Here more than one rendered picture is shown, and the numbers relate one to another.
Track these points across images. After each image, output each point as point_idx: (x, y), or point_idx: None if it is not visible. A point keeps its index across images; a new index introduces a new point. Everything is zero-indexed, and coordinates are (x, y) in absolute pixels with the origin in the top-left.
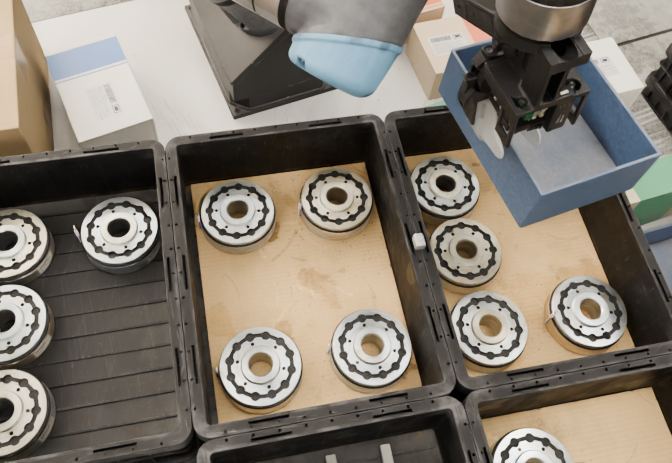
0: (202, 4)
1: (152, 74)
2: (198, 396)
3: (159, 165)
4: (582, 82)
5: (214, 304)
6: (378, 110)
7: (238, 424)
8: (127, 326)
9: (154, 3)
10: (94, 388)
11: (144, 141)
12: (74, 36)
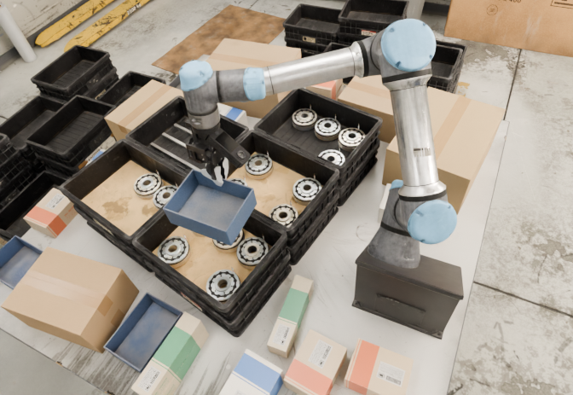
0: (425, 257)
1: (419, 243)
2: (259, 134)
3: (332, 163)
4: (188, 144)
5: (288, 171)
6: (326, 310)
7: (245, 136)
8: None
9: (467, 272)
10: (294, 138)
11: (344, 165)
12: (465, 230)
